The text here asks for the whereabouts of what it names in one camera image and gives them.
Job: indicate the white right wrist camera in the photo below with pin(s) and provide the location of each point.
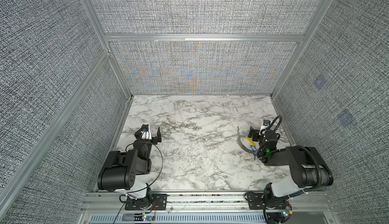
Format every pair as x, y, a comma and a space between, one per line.
265, 125

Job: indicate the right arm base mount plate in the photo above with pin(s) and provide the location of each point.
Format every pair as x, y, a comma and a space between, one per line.
257, 200

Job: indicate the yellow capped key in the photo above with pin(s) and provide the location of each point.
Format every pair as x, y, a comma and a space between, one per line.
250, 141

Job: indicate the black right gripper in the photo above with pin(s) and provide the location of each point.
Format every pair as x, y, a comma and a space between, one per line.
254, 136

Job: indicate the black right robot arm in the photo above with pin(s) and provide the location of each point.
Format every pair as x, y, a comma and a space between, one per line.
308, 170

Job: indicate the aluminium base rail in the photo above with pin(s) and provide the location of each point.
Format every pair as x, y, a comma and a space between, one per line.
201, 207

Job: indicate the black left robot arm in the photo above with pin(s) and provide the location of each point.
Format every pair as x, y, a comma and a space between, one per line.
120, 172

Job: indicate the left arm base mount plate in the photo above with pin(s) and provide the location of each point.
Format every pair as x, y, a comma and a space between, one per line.
157, 201

